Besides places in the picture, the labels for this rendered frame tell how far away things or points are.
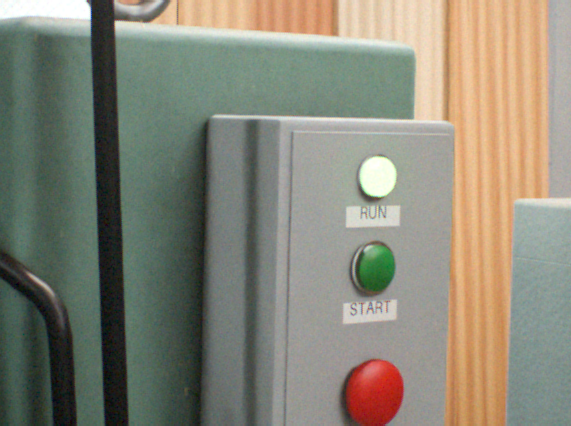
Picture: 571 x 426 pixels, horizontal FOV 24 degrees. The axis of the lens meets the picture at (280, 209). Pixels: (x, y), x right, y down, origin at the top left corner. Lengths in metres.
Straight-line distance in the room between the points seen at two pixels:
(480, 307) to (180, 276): 1.82
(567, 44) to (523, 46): 0.32
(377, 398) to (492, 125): 1.85
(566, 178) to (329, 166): 2.22
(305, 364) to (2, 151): 0.16
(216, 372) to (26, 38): 0.17
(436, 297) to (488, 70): 1.82
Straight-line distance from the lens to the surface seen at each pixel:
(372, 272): 0.59
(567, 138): 2.79
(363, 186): 0.59
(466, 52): 2.40
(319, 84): 0.65
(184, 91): 0.61
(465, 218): 2.38
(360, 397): 0.59
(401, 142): 0.60
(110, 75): 0.55
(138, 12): 0.72
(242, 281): 0.59
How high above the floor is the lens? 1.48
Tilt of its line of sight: 4 degrees down
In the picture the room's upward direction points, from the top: 1 degrees clockwise
